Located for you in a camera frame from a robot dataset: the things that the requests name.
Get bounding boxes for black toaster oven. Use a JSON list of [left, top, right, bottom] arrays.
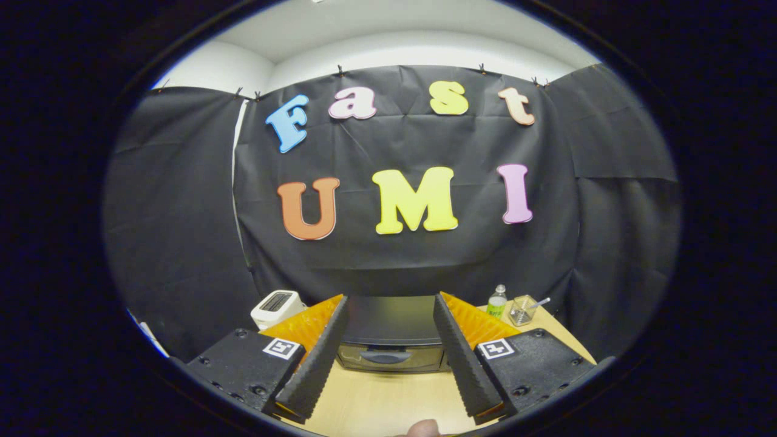
[[336, 296, 451, 373]]

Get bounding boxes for clear bottle with green label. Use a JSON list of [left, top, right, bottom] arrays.
[[486, 284, 508, 320]]

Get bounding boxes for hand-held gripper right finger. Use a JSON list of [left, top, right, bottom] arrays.
[[433, 291, 599, 425]]

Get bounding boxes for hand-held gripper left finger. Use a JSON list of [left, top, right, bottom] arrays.
[[182, 294, 351, 424]]

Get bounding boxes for white pop-up toaster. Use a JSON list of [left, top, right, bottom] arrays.
[[251, 290, 307, 330]]

